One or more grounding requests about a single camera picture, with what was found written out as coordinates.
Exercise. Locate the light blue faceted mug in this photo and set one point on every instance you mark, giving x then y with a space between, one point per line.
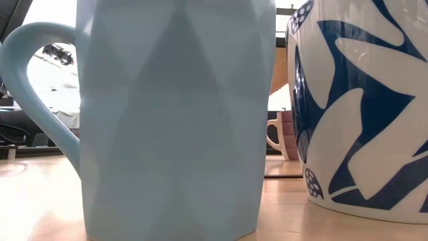
174 134

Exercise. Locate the wooden riser shelf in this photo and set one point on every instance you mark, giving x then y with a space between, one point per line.
282 167

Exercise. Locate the brown wooden panel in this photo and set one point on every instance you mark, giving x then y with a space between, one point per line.
280 67

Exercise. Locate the blue white patterned mug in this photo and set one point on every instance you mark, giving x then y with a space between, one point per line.
368 117

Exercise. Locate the black aluminium table frame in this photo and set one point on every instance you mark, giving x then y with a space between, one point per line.
33 151

